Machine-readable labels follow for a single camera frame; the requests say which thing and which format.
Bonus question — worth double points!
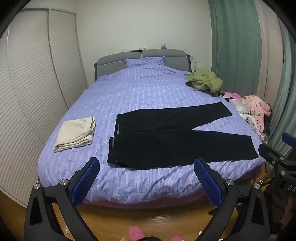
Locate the white crumpled clothing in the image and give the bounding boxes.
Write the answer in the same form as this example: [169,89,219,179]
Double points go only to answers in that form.
[231,98,264,139]

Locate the beige curtain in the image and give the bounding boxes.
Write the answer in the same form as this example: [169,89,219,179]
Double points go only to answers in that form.
[253,0,285,109]

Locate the black pants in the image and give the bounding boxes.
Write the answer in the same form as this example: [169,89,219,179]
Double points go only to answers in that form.
[107,101,259,170]

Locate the pink garment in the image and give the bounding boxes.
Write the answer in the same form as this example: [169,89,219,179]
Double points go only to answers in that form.
[223,92,242,101]

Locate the green curtain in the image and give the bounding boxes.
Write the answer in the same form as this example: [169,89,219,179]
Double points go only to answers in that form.
[266,30,296,151]
[208,0,264,77]

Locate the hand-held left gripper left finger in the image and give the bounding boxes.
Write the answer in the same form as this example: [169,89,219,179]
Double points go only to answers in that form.
[24,157,100,241]

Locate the cream folded garment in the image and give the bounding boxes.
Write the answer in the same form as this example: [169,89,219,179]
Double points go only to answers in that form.
[53,117,96,153]

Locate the grey bed headboard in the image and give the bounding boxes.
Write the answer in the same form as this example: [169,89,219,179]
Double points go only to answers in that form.
[94,49,193,82]

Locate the bed with purple sheet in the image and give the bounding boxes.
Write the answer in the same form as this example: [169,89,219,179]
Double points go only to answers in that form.
[37,58,266,205]

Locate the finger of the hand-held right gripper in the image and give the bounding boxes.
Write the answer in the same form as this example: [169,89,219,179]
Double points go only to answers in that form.
[258,143,289,179]
[282,133,296,158]

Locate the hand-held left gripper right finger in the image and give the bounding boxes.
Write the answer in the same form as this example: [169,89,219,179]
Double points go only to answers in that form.
[194,158,271,241]

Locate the green sweater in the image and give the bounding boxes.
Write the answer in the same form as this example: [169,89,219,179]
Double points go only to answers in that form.
[184,68,223,91]

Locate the purple patterned pillow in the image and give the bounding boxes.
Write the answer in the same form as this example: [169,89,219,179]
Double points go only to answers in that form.
[124,57,165,68]

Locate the dark cloth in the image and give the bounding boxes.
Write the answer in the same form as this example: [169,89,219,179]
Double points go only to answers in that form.
[263,103,273,137]

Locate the pink printed pajama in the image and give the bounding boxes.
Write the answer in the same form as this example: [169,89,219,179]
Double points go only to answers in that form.
[240,95,271,131]

